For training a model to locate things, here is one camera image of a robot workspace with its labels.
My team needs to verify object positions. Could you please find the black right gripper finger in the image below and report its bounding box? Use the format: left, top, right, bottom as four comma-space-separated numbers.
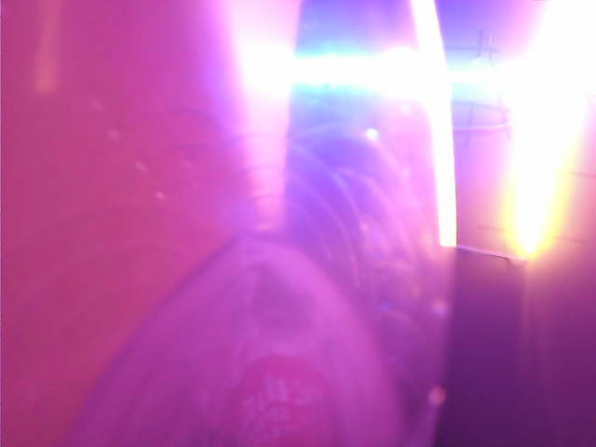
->
440, 244, 532, 447

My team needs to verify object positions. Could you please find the clear plastic mineral water bottle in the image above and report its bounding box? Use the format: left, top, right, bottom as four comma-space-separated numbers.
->
64, 0, 460, 447

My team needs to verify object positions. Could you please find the long vertical glowing light strip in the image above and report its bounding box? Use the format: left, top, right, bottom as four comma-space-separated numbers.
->
497, 0, 596, 260

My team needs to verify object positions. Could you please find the horizontal glowing light strip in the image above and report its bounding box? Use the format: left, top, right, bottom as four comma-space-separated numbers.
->
241, 44, 596, 102

